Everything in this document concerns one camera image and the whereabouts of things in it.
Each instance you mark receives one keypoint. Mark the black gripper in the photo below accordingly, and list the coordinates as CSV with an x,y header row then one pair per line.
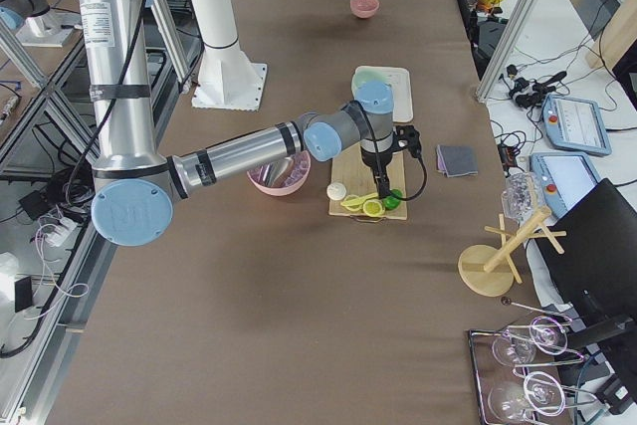
x,y
373,160

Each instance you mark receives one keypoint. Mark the small pink bowl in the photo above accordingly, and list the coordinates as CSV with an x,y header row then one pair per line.
x,y
364,9

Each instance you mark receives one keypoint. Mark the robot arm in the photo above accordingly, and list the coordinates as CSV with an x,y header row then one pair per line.
x,y
136,187

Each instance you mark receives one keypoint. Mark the large pink bowl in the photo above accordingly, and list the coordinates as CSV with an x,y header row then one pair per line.
x,y
293,183

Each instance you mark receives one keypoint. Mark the green bowl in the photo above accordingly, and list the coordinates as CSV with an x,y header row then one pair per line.
x,y
361,77

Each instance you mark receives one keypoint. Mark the bamboo cutting board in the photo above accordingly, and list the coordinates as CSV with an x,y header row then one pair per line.
x,y
349,169

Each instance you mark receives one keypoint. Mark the green lime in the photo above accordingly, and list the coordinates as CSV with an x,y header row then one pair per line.
x,y
393,200

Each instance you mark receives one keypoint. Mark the yellow plastic knife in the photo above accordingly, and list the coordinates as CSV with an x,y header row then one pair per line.
x,y
369,196

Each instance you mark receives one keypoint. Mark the lemon half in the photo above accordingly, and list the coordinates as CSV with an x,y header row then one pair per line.
x,y
373,208

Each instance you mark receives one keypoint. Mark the cream rabbit tray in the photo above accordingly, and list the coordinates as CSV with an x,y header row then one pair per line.
x,y
399,81

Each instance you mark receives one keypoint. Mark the grey folded cloth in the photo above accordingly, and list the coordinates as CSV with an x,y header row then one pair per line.
x,y
456,160

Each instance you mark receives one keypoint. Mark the metal ice scoop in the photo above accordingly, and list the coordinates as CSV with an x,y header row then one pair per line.
x,y
274,174

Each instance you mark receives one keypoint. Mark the wooden cup tree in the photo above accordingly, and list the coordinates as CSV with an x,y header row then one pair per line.
x,y
491,272

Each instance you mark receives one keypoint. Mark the blue teach pendant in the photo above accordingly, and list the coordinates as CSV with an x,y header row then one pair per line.
x,y
565,178
575,124

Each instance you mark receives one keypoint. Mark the wine glass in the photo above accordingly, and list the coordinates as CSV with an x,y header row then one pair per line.
x,y
538,396
517,345

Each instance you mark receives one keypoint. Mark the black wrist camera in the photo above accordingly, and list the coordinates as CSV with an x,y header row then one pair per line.
x,y
407,137

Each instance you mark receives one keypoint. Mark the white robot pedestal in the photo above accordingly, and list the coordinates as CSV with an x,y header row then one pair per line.
x,y
227,79

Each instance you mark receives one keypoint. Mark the aluminium frame post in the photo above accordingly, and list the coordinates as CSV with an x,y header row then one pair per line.
x,y
508,41

